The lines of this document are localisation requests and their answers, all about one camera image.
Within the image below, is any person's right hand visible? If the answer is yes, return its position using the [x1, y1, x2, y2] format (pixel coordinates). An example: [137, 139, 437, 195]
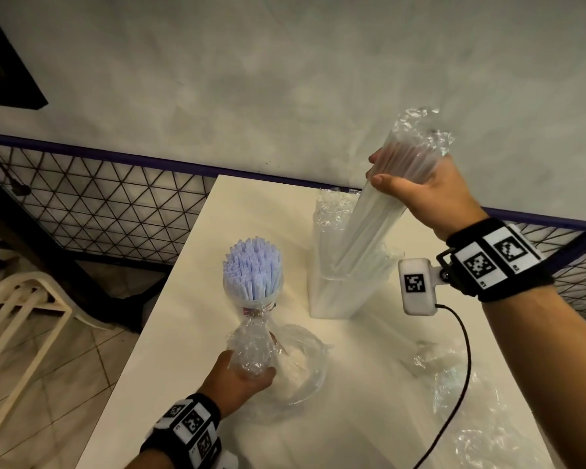
[366, 147, 489, 242]

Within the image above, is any person's left hand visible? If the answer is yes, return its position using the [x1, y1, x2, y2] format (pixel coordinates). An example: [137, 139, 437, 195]
[197, 350, 277, 419]

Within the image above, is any pack of clear straws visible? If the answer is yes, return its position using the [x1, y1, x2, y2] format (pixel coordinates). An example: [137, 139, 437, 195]
[226, 315, 333, 425]

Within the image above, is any round clear plastic cup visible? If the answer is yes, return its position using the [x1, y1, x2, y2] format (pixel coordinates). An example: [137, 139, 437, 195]
[223, 276, 284, 318]

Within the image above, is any small bunch of blue straws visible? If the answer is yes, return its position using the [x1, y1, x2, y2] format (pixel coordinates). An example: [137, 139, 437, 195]
[223, 235, 283, 301]

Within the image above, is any clear plastic wrap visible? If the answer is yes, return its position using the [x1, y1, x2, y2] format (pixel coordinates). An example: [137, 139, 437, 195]
[410, 339, 543, 469]

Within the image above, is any person's right forearm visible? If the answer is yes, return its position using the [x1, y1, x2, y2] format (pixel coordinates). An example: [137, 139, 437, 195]
[481, 285, 586, 469]

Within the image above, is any person's left forearm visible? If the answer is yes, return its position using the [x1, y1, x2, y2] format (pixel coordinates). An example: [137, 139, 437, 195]
[124, 449, 174, 469]

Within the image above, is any black left wristband with markers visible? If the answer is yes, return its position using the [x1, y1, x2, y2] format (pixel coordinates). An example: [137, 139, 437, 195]
[140, 393, 222, 469]

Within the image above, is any black wristband with markers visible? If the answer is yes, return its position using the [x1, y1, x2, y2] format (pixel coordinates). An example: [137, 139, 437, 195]
[140, 393, 222, 469]
[437, 218, 556, 304]

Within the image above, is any black right wristband with markers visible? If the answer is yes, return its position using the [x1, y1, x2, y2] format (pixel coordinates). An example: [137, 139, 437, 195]
[437, 218, 556, 304]

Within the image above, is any white plastic chair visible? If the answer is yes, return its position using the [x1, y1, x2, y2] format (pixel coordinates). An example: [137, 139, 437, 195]
[0, 270, 113, 435]

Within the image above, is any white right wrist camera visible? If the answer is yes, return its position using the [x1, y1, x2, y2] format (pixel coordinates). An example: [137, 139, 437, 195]
[398, 257, 443, 317]

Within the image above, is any black right camera cable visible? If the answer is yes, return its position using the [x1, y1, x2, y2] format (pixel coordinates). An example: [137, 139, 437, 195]
[412, 303, 473, 469]

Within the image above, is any purple framed wire mesh fence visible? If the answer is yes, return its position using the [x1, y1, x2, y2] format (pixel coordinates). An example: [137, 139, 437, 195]
[0, 131, 586, 333]

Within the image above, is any black hanging power cable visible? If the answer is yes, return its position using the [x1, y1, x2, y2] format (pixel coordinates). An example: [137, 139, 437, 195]
[0, 146, 32, 197]

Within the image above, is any black wall screen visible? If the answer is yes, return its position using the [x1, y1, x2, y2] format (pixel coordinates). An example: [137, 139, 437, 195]
[0, 0, 49, 111]

